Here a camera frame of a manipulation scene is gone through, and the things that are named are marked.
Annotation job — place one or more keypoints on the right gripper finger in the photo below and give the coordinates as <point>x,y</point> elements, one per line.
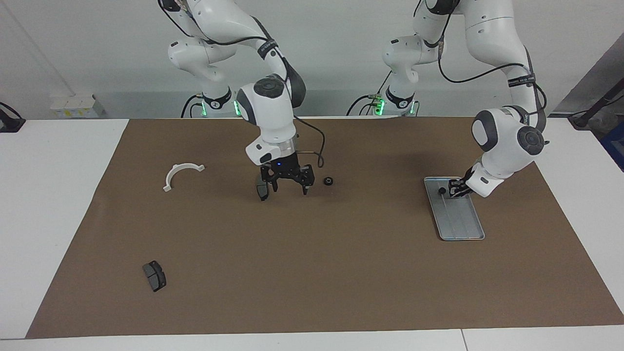
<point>306,181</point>
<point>269,181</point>

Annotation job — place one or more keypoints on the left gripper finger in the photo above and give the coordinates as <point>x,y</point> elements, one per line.
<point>463,193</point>
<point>456,183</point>

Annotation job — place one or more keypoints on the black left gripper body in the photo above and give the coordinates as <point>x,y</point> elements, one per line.
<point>470,176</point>

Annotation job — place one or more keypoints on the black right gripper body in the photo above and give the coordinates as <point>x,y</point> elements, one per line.
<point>282,168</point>

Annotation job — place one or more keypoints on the black bearing gear silver centre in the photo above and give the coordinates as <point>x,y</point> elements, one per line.
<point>329,181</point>

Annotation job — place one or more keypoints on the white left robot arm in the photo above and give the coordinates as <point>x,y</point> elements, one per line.
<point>507,136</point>

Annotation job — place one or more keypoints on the silver metal tray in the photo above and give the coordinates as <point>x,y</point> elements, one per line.
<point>460,222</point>

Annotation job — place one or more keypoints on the dark grey brake pad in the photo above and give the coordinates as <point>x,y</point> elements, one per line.
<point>155,276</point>
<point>263,194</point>

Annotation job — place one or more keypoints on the brown table mat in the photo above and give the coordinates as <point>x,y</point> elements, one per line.
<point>312,273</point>

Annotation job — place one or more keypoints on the black stand pole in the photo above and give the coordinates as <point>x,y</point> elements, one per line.
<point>585,119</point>

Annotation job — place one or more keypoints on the blue bin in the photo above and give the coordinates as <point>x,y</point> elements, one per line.
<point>615,146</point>

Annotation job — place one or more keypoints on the white curved plastic bracket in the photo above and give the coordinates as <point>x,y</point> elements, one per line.
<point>171,175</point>

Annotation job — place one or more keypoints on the white wall socket box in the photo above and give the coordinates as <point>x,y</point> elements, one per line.
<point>73,105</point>

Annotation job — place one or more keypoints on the black clamp mount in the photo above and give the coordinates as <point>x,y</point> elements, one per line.
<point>9,124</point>

